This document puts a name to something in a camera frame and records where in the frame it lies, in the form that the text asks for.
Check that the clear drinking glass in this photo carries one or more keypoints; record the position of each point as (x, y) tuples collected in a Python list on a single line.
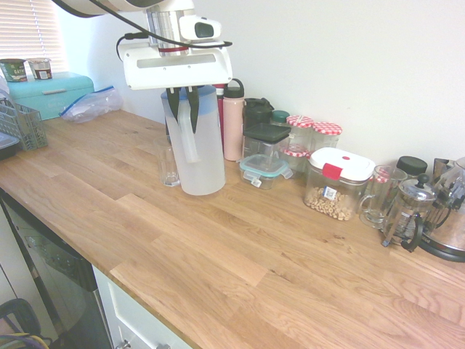
[(165, 163)]

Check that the clear zip bag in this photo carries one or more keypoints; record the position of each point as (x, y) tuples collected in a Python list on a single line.
[(91, 107)]

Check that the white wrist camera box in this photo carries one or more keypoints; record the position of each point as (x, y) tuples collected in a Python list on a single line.
[(200, 26)]

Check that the metal drawer knob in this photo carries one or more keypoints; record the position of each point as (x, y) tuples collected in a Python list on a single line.
[(126, 344)]

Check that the teal bread box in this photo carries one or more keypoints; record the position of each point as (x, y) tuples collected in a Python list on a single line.
[(47, 94)]

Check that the jar with black lid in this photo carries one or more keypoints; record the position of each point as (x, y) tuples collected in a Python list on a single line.
[(411, 165)]

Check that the green oatmeal cup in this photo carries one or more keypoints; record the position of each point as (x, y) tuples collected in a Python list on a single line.
[(14, 71)]

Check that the clear glass mug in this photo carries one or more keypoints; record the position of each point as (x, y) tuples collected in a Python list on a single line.
[(378, 203)]

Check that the glass container with teal lid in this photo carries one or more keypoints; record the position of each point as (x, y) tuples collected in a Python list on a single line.
[(263, 169)]

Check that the red water bottle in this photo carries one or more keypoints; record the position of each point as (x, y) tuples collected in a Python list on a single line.
[(220, 109)]

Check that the stainless steel kettle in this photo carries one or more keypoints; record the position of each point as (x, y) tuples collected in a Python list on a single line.
[(448, 218)]

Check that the glass French press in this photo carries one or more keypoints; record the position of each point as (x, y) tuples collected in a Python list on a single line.
[(408, 214)]

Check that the clear container with black lid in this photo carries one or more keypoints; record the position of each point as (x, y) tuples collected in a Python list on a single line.
[(263, 136)]

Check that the tall jar red-check lid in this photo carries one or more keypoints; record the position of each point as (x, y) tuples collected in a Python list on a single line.
[(299, 125), (327, 134)]

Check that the jar with green lid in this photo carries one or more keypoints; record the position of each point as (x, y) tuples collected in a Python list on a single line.
[(280, 117)]

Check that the black dishwasher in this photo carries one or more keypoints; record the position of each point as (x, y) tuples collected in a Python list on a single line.
[(54, 276)]

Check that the black shaker bottle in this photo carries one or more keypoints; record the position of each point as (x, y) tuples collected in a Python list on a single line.
[(257, 111)]

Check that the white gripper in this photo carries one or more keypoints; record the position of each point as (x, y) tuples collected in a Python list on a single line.
[(174, 72)]

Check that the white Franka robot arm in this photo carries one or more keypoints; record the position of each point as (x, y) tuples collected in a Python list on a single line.
[(163, 22)]

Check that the window blinds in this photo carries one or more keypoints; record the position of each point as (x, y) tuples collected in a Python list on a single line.
[(29, 32)]

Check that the black dish tray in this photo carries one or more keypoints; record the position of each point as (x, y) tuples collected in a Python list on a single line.
[(6, 149)]

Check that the cereal container with white lid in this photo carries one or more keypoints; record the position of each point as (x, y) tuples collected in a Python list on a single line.
[(341, 174)]

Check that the pink water bottle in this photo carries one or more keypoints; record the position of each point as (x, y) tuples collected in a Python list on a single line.
[(233, 127)]

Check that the white cabinet drawer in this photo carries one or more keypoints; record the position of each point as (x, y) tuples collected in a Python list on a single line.
[(138, 320)]

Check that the translucent pitcher with blue lid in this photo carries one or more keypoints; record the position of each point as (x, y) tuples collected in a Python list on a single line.
[(203, 160)]

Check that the small jar red-check lid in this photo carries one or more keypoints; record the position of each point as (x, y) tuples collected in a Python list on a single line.
[(382, 179), (297, 156)]

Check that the grey dish rack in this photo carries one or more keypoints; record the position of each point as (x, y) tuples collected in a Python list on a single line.
[(25, 127)]

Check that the brown oatmeal cup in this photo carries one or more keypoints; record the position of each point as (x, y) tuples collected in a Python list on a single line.
[(40, 69)]

